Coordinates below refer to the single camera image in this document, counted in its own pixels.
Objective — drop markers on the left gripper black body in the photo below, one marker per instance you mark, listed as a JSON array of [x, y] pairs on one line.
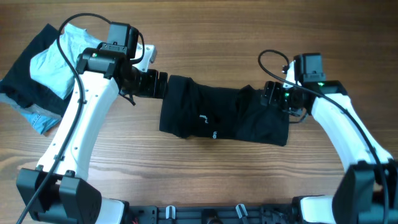
[[144, 84]]

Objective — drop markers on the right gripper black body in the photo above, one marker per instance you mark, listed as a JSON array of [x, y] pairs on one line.
[[281, 97]]

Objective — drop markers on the black polo shirt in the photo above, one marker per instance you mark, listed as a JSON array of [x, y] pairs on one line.
[[191, 109]]

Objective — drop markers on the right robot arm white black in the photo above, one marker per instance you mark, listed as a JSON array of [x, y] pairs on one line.
[[368, 190]]

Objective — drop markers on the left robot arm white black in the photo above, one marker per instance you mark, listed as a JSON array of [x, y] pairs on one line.
[[57, 190]]

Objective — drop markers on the light blue folded shirt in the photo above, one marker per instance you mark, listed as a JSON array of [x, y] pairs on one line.
[[49, 67]]

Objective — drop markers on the blue denim jeans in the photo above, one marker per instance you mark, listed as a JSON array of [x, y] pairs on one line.
[[40, 123]]

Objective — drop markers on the black folded garment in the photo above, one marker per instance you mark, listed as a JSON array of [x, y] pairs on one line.
[[18, 85]]

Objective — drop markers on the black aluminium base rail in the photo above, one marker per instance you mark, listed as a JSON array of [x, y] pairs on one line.
[[261, 214]]

